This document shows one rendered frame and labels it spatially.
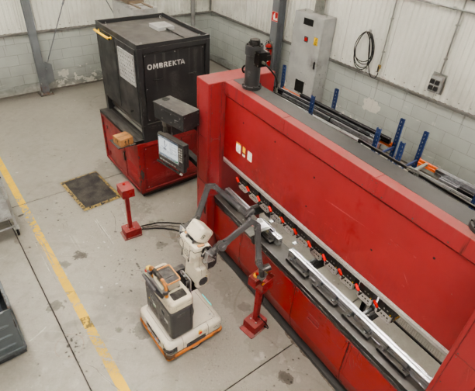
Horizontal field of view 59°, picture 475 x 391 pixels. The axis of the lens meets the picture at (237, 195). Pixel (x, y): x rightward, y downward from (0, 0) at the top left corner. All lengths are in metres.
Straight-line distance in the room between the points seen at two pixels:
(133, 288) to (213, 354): 1.31
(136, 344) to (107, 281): 0.99
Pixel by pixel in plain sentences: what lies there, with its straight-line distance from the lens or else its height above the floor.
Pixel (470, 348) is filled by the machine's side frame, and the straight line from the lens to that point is 2.98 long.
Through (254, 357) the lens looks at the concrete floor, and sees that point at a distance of 4.63.
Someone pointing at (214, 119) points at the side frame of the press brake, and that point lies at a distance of 4.53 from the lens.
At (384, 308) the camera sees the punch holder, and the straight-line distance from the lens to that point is 3.60.
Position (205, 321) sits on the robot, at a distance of 4.51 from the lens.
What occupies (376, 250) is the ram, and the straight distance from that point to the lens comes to 3.38.
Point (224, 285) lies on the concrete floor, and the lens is 5.18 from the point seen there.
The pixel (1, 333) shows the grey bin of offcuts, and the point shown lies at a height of 0.44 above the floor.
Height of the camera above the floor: 3.90
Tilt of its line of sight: 36 degrees down
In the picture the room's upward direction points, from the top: 4 degrees clockwise
